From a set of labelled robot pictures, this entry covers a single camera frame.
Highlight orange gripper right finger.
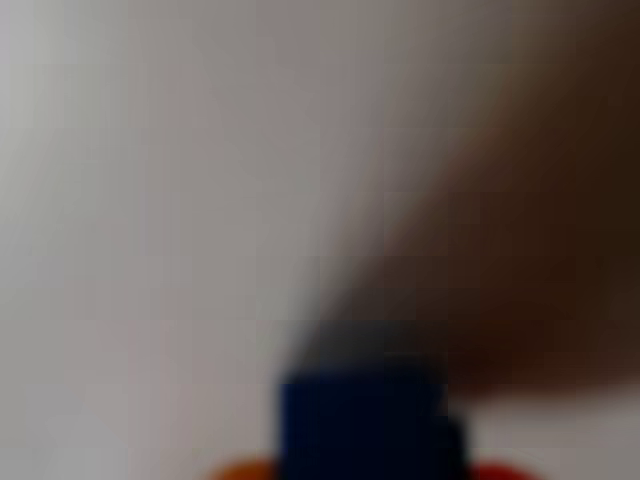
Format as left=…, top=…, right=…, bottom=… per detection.
left=467, top=460, right=544, bottom=480

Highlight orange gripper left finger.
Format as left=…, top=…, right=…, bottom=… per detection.
left=202, top=458, right=281, bottom=480

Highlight small blue cube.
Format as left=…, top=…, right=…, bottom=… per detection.
left=275, top=359, right=471, bottom=480

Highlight dark brown box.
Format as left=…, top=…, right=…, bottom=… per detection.
left=309, top=0, right=640, bottom=406

